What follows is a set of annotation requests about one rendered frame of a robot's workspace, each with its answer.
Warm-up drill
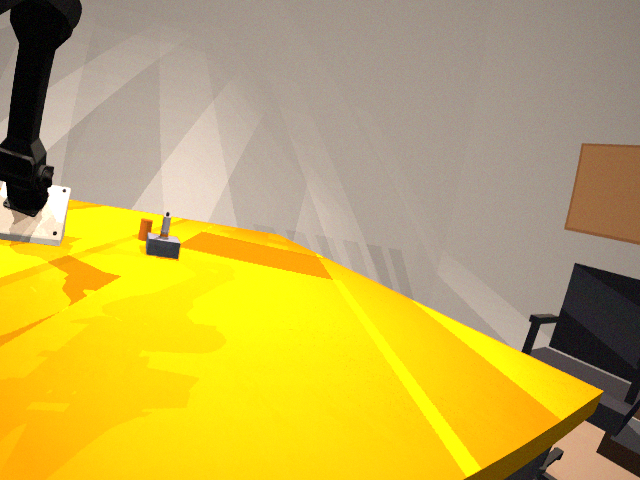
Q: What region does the orange cylinder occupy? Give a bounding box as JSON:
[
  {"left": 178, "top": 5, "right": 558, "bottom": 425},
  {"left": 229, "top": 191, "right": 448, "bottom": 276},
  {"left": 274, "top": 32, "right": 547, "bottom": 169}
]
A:
[{"left": 138, "top": 218, "right": 153, "bottom": 241}]

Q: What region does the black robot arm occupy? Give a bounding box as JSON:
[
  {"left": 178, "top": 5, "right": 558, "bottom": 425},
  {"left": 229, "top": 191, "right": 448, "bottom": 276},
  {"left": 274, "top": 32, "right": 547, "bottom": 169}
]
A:
[{"left": 0, "top": 0, "right": 82, "bottom": 217}]

